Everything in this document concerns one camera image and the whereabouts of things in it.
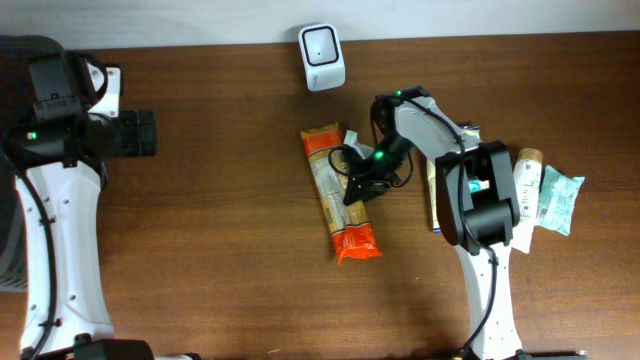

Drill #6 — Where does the green plastic pouch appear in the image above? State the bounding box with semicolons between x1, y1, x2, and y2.
536;165;585;236

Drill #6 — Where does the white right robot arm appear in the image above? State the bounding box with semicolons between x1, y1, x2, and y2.
343;86;523;359

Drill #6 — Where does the orange spaghetti packet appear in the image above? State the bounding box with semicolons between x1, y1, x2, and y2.
300;123;382;264

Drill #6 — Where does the white tube with tan cap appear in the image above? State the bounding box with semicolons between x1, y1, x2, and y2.
511;148;543;254

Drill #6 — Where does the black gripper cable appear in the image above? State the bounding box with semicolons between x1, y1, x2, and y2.
327;145;359;177

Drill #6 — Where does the small green tissue pack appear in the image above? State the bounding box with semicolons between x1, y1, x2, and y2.
468;179;490;193

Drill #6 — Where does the white barcode scanner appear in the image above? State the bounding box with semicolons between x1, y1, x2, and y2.
298;24;346;92

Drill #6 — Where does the dark grey plastic basket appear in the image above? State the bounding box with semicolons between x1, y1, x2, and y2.
1;36;32;292

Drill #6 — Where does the yellow white snack bag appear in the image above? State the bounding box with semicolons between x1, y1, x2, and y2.
426;125;480;234

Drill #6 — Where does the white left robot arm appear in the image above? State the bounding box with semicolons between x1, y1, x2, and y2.
1;51;157;359

